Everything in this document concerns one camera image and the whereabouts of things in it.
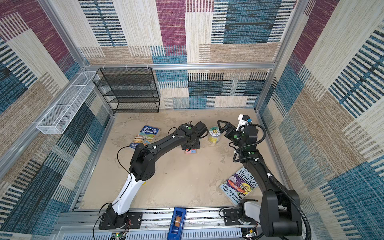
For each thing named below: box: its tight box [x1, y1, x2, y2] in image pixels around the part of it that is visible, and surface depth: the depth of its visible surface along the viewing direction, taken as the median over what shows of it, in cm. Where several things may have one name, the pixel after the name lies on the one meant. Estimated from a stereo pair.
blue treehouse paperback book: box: [129, 125, 161, 149], surface depth 104 cm
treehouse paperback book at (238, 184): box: [219, 167, 258, 206], surface depth 83 cm
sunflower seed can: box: [208, 126, 221, 144], surface depth 98 cm
